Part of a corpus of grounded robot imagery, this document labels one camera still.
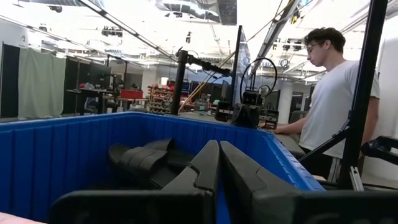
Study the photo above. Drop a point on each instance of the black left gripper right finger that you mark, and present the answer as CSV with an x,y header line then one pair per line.
x,y
239,180

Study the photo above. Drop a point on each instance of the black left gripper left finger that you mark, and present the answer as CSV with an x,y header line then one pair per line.
x,y
205,174

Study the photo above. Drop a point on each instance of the black foam slide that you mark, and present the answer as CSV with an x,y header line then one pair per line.
x,y
161,144
140,160

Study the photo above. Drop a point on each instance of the blue plastic bin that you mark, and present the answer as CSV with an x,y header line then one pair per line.
x,y
62,161

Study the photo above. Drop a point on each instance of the red storage bin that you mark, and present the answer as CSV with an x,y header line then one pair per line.
x,y
132,94

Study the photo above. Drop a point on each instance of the black monitor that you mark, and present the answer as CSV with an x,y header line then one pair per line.
x,y
238,62

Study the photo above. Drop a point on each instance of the black stand pole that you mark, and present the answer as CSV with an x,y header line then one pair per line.
x,y
179,87

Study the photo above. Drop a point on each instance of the parts shelf rack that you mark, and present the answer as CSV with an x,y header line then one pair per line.
x,y
160,99

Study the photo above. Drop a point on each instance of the person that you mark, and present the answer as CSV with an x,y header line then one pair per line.
x,y
332,99

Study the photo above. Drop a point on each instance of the black curved object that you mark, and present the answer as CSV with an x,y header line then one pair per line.
x,y
379,149

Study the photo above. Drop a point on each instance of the black work table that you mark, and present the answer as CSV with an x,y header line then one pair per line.
x,y
93,91

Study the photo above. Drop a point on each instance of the pale green curtain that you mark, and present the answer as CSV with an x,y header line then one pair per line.
x,y
42,84

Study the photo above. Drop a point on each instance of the black partition panel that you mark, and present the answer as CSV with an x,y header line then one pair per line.
x,y
9,81

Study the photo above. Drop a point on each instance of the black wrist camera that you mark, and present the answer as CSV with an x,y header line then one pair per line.
x,y
252,99

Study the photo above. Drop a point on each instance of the black aluminium frame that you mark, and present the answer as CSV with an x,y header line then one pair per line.
x,y
360,102

